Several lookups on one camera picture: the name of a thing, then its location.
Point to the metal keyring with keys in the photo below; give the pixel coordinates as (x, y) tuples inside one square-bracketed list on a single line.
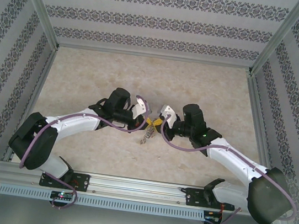
[(147, 135)]

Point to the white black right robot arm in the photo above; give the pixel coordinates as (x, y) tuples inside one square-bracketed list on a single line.
[(232, 159)]

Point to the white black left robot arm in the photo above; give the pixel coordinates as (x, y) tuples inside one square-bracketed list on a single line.
[(75, 121)]

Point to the aluminium back beam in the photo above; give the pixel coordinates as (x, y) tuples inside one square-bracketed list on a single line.
[(154, 56)]

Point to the circuit board with green light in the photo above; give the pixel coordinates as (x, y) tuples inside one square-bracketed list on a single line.
[(62, 195)]

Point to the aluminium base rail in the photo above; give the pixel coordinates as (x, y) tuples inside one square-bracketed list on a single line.
[(136, 188)]

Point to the aluminium side rail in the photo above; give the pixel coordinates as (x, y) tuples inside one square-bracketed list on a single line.
[(260, 119), (31, 101)]

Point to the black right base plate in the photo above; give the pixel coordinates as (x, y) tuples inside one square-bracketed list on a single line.
[(193, 197)]

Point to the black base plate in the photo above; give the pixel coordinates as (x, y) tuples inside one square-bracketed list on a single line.
[(193, 197), (81, 181)]

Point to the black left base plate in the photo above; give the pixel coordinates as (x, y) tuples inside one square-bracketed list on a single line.
[(81, 181)]

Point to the aluminium corner post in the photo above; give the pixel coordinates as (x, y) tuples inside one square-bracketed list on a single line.
[(39, 4), (279, 38)]

